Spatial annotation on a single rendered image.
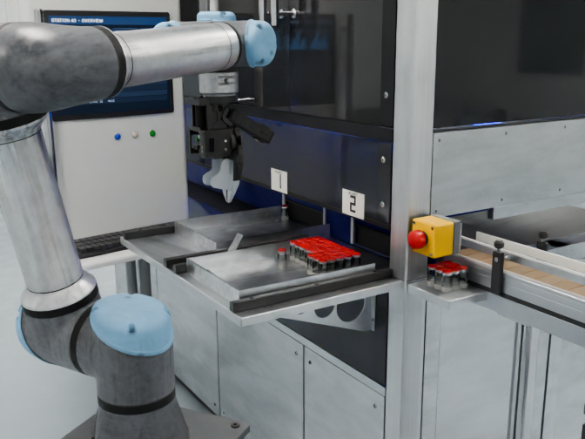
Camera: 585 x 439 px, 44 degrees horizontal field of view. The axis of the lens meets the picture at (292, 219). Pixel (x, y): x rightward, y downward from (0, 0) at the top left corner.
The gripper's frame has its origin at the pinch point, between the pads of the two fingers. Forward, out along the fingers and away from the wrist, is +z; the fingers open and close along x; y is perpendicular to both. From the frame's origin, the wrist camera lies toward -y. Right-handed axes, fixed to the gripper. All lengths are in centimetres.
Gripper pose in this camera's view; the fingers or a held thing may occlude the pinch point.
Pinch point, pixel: (231, 195)
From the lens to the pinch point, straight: 145.4
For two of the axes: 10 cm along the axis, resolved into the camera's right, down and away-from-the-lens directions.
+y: -8.5, 1.3, -5.1
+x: 5.3, 2.0, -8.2
